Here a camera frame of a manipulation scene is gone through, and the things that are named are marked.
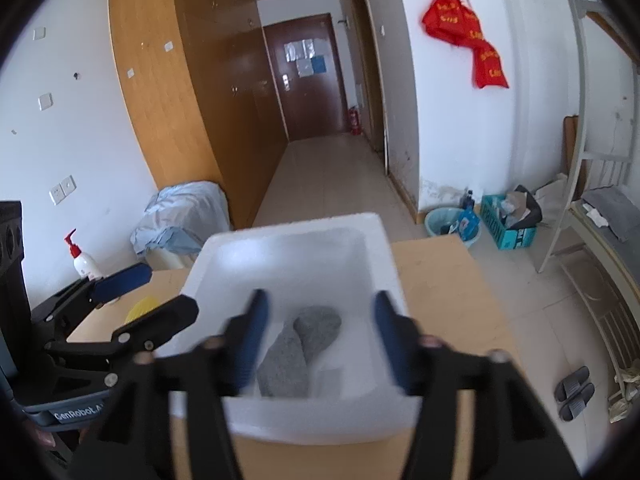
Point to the white metal bunk bed frame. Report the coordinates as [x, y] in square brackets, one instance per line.
[580, 110]

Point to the blue notice sheet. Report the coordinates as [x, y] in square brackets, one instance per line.
[318, 65]

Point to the yellow foam net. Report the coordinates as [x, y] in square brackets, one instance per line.
[140, 310]

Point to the grey mattress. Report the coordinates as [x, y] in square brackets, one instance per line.
[612, 210]

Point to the white foam box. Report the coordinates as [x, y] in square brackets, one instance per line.
[295, 255]

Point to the grey plastic covered bundle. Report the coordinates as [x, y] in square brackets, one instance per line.
[180, 210]

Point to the red fire extinguisher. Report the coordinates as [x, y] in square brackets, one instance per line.
[355, 121]

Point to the white notice sheet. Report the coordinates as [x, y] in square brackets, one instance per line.
[303, 68]

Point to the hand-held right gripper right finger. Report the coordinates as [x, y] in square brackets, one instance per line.
[389, 345]

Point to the metal door lock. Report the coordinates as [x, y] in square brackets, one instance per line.
[286, 82]

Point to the white wall switch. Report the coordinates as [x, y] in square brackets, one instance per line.
[45, 101]

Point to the dark brown door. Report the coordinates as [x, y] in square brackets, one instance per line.
[312, 107]

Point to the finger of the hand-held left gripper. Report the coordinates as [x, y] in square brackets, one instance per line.
[165, 317]
[125, 277]

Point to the white double wall socket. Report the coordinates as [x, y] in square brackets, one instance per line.
[62, 189]

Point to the wooden wardrobe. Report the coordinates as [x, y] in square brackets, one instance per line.
[165, 85]

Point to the light wooden side door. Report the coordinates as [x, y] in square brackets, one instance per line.
[367, 85]

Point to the blue plastic crate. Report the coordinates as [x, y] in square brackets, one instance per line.
[495, 225]

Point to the leaning wooden board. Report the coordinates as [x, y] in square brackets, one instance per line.
[572, 155]

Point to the grey sock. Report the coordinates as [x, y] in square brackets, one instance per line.
[285, 365]
[320, 322]

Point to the white lotion pump bottle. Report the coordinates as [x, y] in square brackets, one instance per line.
[86, 262]

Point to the blue plastic basin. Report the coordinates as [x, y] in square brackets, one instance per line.
[440, 220]

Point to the black bag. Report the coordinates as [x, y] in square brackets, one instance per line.
[530, 207]

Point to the white bag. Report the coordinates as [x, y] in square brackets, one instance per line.
[550, 195]

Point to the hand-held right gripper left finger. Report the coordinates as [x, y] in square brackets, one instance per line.
[254, 340]

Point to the person's left hand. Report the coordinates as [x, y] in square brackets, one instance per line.
[42, 439]

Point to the red bag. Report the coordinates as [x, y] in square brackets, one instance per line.
[440, 17]
[472, 27]
[490, 67]

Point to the pale crumpled cloth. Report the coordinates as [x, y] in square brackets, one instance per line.
[622, 395]

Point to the grey slipper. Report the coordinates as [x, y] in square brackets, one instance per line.
[572, 382]
[577, 402]

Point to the dark blue bottle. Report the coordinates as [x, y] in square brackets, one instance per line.
[468, 201]

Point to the grey notice sheet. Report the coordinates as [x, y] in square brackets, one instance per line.
[299, 50]

